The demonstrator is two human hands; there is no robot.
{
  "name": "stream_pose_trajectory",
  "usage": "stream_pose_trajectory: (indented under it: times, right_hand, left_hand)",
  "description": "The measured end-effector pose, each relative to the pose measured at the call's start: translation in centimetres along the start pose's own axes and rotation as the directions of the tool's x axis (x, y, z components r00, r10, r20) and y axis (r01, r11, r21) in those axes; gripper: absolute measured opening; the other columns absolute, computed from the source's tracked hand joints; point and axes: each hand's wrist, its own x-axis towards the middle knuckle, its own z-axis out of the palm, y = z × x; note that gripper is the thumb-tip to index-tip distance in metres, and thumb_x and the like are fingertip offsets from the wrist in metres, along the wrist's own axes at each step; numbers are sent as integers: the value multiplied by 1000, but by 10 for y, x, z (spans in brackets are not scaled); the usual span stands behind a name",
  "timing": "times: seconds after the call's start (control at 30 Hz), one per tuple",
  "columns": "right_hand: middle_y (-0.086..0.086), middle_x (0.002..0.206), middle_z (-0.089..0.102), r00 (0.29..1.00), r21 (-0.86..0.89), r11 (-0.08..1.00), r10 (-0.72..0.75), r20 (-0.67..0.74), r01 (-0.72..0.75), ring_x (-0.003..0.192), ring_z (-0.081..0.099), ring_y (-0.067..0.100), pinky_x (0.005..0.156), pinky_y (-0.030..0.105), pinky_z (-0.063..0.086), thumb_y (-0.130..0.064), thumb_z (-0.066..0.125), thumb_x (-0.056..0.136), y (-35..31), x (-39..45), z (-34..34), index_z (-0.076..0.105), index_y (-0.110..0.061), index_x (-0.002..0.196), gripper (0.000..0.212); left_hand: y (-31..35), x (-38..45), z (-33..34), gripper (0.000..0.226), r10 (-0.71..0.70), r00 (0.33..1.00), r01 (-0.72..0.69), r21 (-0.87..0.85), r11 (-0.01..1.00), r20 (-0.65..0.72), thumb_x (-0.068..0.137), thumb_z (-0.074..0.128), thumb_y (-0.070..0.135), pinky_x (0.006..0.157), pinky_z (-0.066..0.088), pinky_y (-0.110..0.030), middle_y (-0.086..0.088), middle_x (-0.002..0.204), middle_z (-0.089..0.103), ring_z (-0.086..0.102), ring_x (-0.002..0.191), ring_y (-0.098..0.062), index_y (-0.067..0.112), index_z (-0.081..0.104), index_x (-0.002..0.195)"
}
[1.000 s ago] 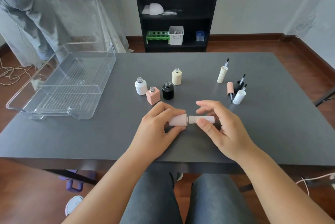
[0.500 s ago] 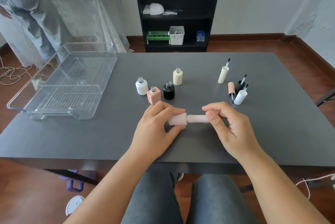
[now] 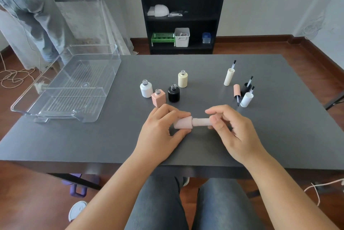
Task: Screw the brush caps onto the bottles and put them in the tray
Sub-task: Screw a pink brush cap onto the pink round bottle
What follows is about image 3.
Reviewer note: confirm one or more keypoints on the person's left middle finger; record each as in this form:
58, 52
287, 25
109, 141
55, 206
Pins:
168, 108

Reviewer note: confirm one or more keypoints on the purple stool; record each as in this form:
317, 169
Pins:
78, 186

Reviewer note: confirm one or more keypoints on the person's left thumb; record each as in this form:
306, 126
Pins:
182, 135

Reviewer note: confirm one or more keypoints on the black brush cap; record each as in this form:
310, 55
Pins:
245, 88

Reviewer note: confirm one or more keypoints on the cream ribbed brush cap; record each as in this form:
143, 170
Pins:
229, 77

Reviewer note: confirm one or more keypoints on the pink brush cap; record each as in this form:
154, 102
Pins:
236, 90

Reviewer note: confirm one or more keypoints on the cream ribbed polish bottle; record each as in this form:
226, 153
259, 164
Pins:
182, 80

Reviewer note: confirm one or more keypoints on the white nail lamp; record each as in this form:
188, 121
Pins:
160, 10

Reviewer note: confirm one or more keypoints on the person's right thumb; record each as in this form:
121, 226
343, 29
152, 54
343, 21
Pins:
221, 130

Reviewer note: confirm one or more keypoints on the person's left forearm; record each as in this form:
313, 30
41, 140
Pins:
118, 195

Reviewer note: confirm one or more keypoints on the white round lid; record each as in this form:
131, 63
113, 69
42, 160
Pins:
76, 210

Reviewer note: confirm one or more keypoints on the person's right forearm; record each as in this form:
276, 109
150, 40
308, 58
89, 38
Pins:
282, 195

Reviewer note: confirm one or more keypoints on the black metal bar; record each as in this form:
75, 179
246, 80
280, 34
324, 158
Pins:
334, 100

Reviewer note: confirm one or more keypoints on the person's left leg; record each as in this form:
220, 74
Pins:
158, 205

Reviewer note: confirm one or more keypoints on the clear plastic storage bin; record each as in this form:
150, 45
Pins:
78, 87

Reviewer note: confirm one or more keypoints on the clear plastic bag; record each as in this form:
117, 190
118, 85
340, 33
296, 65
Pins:
176, 13

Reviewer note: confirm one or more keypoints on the person's leg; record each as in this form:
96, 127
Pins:
223, 205
158, 205

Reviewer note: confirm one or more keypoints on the green plastic basket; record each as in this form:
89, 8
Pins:
162, 38

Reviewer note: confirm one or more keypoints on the person's right hand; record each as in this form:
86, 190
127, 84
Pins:
242, 141

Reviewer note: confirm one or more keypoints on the small blue container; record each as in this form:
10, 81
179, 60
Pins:
206, 38

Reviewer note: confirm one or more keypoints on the pale pink nail polish bottle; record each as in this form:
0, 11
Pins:
183, 123

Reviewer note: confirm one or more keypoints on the person's left hand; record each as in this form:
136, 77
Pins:
154, 138

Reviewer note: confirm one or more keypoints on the person's right leg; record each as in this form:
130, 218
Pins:
223, 205

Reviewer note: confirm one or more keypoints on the white storage box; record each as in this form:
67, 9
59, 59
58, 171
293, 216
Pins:
182, 39

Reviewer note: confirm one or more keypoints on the white brush cap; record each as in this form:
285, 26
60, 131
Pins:
246, 99

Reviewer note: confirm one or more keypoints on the white round polish bottle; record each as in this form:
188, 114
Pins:
146, 90

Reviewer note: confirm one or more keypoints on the pink square polish bottle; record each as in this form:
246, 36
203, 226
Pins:
158, 99

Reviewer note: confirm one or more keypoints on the black round polish bottle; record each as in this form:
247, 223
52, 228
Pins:
174, 95

